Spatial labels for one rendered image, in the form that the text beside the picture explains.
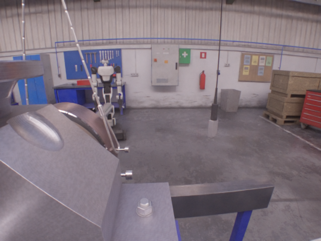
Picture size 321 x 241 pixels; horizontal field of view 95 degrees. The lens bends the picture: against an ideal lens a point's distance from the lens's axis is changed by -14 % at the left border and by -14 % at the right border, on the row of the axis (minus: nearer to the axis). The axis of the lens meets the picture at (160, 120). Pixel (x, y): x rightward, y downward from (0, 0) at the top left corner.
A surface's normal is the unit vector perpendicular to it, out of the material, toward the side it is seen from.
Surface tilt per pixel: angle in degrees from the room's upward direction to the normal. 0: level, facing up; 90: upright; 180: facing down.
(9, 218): 90
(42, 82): 90
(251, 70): 90
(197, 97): 90
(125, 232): 0
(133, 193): 0
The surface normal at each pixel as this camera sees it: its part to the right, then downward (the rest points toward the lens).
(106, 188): 0.70, -0.69
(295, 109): -0.03, 0.32
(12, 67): 0.98, 0.07
